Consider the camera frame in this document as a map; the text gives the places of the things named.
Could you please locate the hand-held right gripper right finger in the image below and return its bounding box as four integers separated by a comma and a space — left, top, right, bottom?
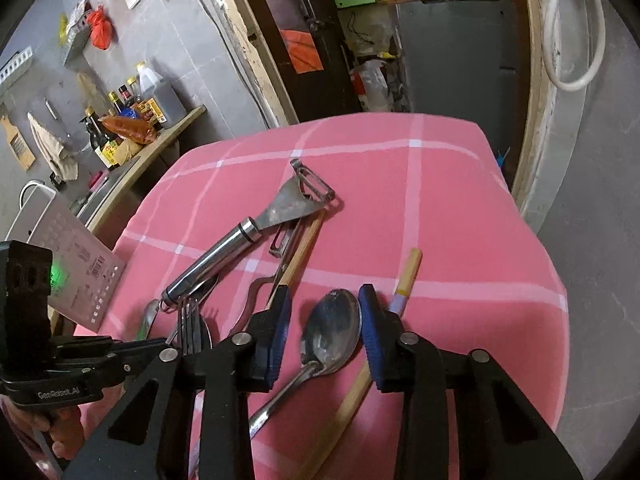
358, 283, 583, 480

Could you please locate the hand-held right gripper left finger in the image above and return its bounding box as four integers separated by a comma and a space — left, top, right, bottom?
65, 285, 294, 480

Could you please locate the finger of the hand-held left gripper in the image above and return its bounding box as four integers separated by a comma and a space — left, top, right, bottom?
107, 338, 169, 386

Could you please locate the large steel spoon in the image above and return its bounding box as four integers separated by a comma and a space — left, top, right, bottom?
247, 287, 362, 438

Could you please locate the steel fork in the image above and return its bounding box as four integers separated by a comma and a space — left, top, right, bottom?
175, 296, 207, 357

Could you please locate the white perforated utensil holder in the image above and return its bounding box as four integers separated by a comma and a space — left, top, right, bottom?
2, 180, 126, 332

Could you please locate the wooden chopstick with purple band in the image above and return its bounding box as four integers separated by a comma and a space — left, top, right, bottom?
300, 247, 423, 480

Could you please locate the plain wooden chopstick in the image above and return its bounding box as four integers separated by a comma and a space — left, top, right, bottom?
262, 208, 328, 313

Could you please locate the thin steel peeler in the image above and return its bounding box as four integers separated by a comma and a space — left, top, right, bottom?
231, 220, 307, 338

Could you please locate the person's left hand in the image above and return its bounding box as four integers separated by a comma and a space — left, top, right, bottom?
0, 396, 86, 462

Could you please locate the pink checked tablecloth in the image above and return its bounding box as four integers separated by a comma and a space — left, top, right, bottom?
72, 112, 571, 480

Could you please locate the beige rag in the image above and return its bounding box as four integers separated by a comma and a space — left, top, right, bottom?
27, 112, 80, 183

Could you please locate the wooden grater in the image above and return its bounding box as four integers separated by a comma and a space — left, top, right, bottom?
0, 115, 37, 171

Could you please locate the dark sauce bottle yellow label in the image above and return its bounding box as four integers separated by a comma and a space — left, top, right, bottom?
81, 106, 122, 170

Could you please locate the wooden counter shelf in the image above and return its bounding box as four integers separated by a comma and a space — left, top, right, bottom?
75, 105, 207, 241

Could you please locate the orange seasoning packet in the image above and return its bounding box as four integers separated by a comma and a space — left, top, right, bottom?
99, 113, 161, 147

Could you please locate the large dark sauce jug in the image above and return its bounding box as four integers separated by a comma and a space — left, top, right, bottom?
136, 61, 187, 128

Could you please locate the white plastic bag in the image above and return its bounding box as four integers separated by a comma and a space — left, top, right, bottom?
350, 59, 393, 113

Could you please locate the red plastic bag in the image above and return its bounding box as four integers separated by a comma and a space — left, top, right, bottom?
86, 6, 115, 51

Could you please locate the dark grey cabinet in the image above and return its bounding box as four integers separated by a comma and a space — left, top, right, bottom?
395, 0, 521, 113

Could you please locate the dark door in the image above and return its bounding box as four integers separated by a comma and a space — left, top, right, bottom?
247, 0, 362, 117

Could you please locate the white perforated metal rail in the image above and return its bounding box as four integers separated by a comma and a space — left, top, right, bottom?
0, 46, 34, 96

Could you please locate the worn wooden door frame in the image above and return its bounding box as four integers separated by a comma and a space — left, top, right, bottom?
207, 0, 586, 233

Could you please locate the wall cable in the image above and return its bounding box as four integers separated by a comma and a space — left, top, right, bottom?
172, 0, 273, 128

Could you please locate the white hose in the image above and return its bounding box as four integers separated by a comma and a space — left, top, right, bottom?
542, 0, 606, 92

